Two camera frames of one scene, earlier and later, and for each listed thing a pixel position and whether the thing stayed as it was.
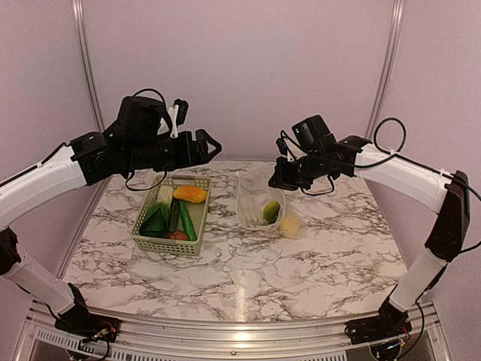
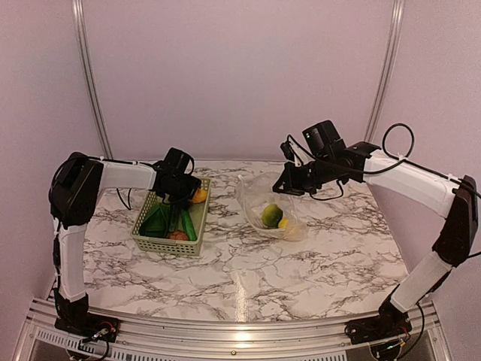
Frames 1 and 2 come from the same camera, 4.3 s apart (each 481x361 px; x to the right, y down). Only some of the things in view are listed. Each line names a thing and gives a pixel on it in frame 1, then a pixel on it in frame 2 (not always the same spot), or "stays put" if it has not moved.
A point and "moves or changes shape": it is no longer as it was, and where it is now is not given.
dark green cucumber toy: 173,215 stays put
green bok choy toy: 156,223 stays put
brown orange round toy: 177,235 stays put
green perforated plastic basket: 197,210 stays put
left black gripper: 188,156 to 193,182
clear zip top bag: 255,189 moves or changes shape
